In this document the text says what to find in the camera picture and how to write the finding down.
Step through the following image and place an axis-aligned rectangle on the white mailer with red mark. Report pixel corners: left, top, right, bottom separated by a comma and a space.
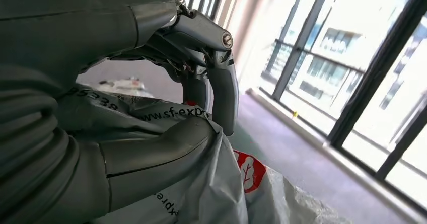
97, 77, 148, 99

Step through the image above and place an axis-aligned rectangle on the grey-white courier mailer package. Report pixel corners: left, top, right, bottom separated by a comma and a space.
56, 87, 354, 224

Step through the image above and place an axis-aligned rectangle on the dark window frame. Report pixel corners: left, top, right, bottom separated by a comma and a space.
260, 0, 427, 216

